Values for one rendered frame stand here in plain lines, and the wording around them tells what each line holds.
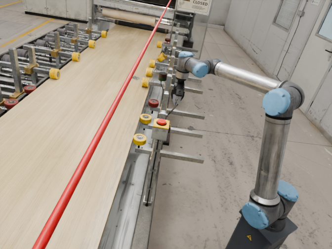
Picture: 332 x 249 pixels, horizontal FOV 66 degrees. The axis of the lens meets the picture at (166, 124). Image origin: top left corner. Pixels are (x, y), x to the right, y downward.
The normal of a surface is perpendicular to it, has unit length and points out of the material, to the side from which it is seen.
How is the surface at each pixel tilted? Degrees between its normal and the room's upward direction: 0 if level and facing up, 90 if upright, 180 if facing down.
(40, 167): 0
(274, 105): 83
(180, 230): 0
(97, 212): 0
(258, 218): 95
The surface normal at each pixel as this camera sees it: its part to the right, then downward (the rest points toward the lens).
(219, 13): 0.02, 0.54
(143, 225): 0.16, -0.83
